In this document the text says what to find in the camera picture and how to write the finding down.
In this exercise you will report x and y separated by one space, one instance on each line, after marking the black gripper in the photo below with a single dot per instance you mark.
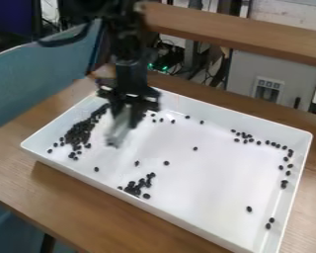
130 80

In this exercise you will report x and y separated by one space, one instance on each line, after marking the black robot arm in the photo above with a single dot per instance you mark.
121 29

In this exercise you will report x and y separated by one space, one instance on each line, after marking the pile of black bits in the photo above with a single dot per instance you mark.
79 131
136 188
245 135

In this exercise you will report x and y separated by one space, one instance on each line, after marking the white tray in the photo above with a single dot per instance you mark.
209 164

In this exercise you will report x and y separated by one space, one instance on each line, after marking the wooden beam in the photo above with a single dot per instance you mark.
235 31

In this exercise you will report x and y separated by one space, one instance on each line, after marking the grey equipment box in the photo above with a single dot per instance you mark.
270 79

